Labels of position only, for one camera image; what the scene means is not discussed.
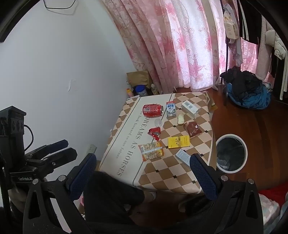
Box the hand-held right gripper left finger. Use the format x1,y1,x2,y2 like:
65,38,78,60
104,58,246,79
22,153,97,234

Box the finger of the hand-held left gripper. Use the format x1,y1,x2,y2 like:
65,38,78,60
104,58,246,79
24,139,69,159
27,147,77,174

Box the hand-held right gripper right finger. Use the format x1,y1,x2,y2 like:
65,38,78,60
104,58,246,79
189,153,264,234

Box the white paper packet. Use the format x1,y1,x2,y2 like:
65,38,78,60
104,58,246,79
175,149,192,167

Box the white round trash bin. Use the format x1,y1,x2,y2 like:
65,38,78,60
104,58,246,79
215,134,248,173

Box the yellow cigarette box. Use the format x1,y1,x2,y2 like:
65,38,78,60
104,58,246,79
168,136,190,149

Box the red wrapper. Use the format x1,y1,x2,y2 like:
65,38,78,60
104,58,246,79
147,127,162,141

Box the white and blue box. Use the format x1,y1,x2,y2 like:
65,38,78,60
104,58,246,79
181,100,199,118

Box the red soda can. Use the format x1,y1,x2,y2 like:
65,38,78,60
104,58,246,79
143,104,164,117

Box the person's left hand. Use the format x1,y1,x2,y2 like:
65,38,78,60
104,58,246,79
8,188,31,213

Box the checkered brown tablecloth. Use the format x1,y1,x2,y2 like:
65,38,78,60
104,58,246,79
98,91,217,195

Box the person's legs in dark pants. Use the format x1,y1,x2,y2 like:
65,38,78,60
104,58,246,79
81,170,158,234

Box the red-brown snack packet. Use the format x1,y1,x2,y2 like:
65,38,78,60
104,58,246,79
183,121,202,138

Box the orange printed snack bag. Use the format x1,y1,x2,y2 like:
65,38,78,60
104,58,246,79
138,141,165,161

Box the brown cardboard piece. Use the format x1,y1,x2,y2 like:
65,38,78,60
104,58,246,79
208,94,218,112

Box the red cloth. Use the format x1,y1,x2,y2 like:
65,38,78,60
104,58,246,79
258,182,288,204

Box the pastel checkered blanket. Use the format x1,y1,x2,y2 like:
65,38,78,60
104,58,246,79
258,194,281,226

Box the blue and white milk carton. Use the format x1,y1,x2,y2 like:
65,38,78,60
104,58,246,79
166,102,176,117

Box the blue jacket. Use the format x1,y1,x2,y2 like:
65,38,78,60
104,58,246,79
226,82,272,110

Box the blue tin can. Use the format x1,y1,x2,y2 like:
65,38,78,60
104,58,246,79
134,85,148,97

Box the black clothes rack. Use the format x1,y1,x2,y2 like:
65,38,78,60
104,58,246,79
217,0,232,106

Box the black clothes pile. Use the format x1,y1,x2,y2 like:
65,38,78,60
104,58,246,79
220,66,264,95

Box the brown paper bag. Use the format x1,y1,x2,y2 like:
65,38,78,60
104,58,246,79
126,70,154,90

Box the pink floral curtain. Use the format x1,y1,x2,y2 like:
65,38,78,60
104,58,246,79
100,0,259,95

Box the pink fluffy robe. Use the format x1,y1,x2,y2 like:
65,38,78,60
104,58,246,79
255,19,274,81

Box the white puffy jacket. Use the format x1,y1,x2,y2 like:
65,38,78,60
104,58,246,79
264,29,288,60

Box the cream hanging garment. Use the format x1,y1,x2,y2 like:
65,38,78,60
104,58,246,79
223,4,239,42

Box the black striped hanging clothes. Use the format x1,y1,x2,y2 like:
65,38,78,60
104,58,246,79
238,0,262,45

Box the black wall cable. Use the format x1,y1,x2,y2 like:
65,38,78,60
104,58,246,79
43,0,77,10

